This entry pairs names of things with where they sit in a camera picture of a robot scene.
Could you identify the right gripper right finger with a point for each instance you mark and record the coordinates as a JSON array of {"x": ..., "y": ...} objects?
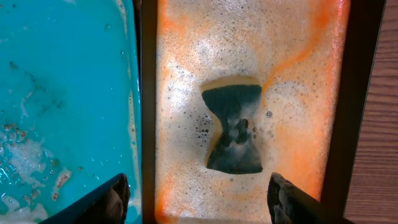
[{"x": 290, "y": 205}]

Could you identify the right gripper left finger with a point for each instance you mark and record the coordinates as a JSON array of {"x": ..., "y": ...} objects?
[{"x": 107, "y": 204}]

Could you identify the green yellow scrubbing sponge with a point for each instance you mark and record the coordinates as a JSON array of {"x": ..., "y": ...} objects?
[{"x": 232, "y": 102}]

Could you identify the teal plastic tray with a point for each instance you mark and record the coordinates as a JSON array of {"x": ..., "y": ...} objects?
[{"x": 70, "y": 108}]

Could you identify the black tray with soapy water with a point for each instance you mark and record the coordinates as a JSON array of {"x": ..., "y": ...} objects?
[{"x": 364, "y": 23}]

